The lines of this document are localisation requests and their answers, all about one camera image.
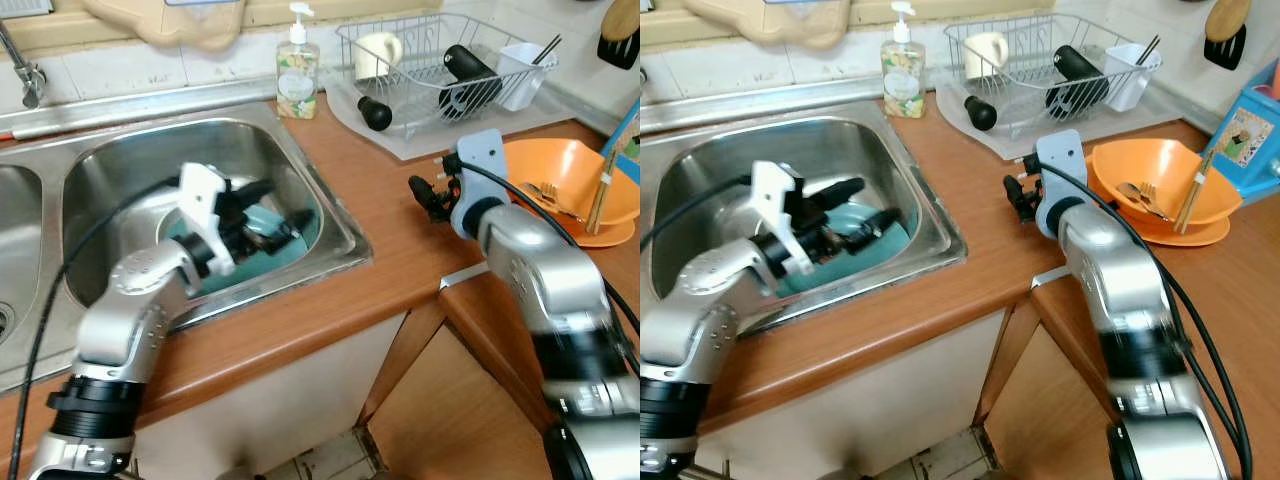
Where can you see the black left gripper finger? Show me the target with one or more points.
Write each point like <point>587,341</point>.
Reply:
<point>256,191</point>
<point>875,227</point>
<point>292,227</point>
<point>838,191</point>

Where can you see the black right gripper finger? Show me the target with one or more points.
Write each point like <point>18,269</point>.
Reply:
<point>1014,187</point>
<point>434,209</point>
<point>1022,209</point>
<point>421,187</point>

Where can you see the orange plastic bowl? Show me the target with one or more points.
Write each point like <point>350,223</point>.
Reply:
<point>1150,160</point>
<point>560,165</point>

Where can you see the orange plastic plate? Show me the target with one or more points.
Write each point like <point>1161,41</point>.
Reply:
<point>600,238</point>
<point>1190,238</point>

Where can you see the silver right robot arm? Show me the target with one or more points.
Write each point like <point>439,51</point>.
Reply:
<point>1120,280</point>
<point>540,270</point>

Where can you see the teal plate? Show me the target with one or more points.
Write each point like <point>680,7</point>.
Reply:
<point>302,252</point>
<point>890,252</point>

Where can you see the white drain tray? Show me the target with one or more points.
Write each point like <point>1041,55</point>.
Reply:
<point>1010,146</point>
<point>400,146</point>

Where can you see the black bulb-shaped grinder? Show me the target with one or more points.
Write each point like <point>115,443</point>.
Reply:
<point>377,115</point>
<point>981,114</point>

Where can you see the metal fork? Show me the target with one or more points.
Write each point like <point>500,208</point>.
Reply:
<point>1148,195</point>
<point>545,192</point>

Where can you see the stainless steel sink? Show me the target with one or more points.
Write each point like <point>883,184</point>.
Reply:
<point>740,150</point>
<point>150,160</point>

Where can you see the clear soap dispenser bottle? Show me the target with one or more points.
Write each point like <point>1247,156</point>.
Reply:
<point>903,80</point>
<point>297,80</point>

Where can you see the black cylindrical bottle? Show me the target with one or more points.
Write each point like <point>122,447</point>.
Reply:
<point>1075,70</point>
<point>465,70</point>

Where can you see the cream mug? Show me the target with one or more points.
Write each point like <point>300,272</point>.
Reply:
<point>375,55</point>
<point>985,55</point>

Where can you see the white utensil cup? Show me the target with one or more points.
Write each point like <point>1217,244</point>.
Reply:
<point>1128,80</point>
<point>520,78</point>

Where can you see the wooden chopstick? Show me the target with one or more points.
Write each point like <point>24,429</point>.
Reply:
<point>1197,190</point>
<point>605,190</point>
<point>598,195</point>
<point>1188,195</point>

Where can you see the white cabinet panel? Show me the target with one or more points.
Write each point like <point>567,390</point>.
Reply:
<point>280,400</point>
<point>880,400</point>

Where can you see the beige hanging cloth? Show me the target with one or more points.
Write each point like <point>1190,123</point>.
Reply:
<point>780,25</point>
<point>180,25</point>

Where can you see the blue box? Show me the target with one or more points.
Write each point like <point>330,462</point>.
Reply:
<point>1245,140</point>
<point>630,140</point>

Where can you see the brown cabinet door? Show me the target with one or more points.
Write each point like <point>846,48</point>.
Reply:
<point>1050,400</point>
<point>450,400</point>

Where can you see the chrome faucet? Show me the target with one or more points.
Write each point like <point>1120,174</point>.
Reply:
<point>32,85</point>

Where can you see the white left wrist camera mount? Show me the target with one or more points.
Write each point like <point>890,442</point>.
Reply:
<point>205,200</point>
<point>775,200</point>

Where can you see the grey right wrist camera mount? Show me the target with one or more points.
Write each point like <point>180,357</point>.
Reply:
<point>480,155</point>
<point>1062,155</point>

